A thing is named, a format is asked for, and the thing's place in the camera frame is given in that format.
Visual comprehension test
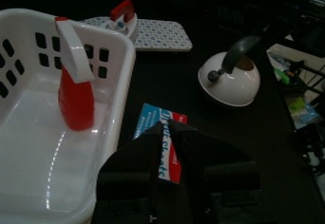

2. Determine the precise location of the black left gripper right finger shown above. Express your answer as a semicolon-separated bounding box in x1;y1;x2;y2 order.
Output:
167;119;271;224

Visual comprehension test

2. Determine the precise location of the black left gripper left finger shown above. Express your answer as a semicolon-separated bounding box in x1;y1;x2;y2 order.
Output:
91;121;164;224

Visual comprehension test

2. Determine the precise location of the patterned toy ironing board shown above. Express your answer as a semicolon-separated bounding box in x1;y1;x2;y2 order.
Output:
80;16;194;53

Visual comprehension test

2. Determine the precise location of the blue red dryer sheets box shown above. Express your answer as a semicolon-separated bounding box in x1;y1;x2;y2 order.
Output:
132;103;188;185

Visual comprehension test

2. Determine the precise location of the white plastic laundry basket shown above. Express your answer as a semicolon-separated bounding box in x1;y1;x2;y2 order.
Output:
0;8;138;224

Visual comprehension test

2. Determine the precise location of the red and white spray bottle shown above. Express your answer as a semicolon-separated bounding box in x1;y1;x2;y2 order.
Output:
53;16;96;132

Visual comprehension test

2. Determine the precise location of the white toy kettle grey handle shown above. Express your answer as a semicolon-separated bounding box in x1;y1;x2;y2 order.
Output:
196;34;263;108

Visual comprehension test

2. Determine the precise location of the white toy iron red handle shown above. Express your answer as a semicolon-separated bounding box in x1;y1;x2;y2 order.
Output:
104;0;139;41

